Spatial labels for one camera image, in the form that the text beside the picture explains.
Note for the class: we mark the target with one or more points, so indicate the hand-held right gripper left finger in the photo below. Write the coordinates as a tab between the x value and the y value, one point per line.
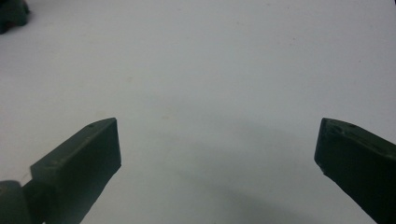
81	165

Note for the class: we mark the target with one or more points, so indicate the cola bottle with red label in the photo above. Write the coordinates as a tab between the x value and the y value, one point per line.
12	12

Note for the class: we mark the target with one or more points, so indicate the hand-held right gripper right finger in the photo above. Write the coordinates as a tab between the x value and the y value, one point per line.
358	161

